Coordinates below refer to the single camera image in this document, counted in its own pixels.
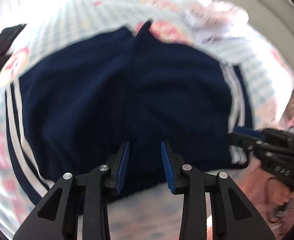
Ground navy pants with white stripes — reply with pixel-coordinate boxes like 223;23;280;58
6;20;253;203

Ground black garment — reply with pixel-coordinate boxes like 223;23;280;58
0;24;27;100

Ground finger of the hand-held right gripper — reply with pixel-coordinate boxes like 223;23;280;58
228;134;261;155
233;127;267;142

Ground grey padded headboard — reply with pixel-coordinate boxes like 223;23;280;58
162;0;294;80

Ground blue checkered cartoon blanket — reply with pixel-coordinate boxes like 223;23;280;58
0;0;294;230

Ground folded lavender printed clothes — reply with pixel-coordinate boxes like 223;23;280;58
187;0;250;45

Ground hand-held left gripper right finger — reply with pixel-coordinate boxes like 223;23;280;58
160;140;282;240

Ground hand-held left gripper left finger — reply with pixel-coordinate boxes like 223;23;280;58
13;141;130;240

